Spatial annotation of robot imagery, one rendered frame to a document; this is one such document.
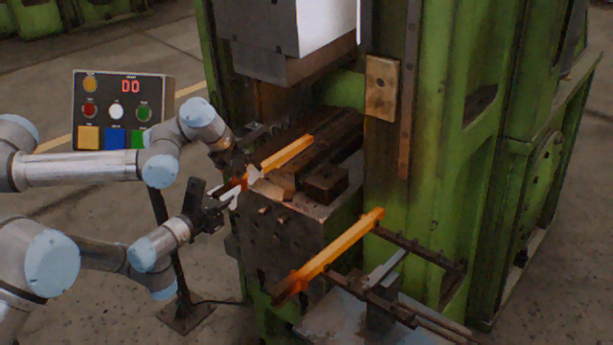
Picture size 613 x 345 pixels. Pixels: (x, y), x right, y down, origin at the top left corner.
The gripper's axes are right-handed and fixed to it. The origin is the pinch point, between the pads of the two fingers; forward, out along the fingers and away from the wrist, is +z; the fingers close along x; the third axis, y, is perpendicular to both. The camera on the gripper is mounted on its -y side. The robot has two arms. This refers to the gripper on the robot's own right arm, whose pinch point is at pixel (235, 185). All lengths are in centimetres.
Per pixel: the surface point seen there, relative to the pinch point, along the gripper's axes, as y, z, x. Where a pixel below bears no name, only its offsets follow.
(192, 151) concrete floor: 99, 108, -160
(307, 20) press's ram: -43.7, 20.0, 13.0
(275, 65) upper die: -31.2, 16.4, 4.2
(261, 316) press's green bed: 75, 14, -11
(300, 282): 5.8, -14.6, 34.8
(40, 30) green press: 87, 173, -462
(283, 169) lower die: 2.5, 17.1, 3.8
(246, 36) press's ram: -37.3, 16.3, -5.3
